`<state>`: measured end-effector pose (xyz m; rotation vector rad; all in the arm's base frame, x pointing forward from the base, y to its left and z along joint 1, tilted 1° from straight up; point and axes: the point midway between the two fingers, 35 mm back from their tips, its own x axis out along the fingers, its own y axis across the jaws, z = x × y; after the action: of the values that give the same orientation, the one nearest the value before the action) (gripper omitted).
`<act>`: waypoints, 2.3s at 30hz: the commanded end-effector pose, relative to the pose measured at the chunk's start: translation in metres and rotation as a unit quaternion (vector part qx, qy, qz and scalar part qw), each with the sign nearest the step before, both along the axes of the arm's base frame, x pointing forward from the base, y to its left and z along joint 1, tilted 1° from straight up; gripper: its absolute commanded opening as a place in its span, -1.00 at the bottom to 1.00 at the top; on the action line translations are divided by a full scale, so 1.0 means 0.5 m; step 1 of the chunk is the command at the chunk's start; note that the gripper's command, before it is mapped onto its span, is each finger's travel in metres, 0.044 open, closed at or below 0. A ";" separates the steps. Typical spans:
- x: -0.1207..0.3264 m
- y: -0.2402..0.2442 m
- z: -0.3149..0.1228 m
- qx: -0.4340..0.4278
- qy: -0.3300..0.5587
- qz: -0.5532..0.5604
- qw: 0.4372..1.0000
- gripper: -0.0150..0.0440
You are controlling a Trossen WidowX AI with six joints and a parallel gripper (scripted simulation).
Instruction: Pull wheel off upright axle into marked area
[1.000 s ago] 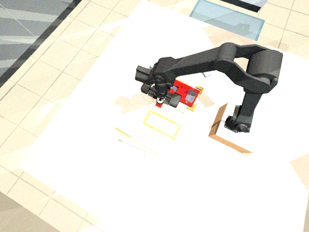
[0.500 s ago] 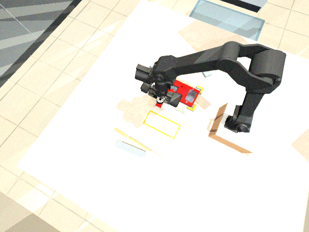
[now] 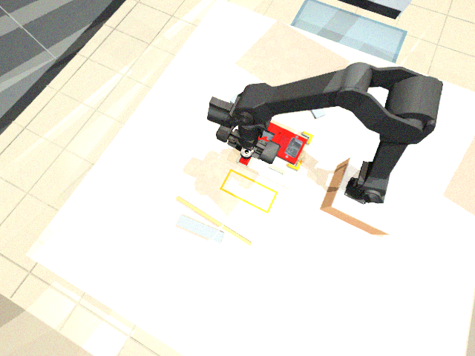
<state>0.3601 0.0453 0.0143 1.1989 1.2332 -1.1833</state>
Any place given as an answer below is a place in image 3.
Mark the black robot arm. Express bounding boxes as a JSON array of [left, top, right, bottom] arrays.
[[207, 62, 443, 205]]

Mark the black and grey wheel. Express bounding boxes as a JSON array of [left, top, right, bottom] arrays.
[[240, 148, 252, 159]]

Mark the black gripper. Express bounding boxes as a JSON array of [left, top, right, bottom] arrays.
[[216, 125, 281, 165]]

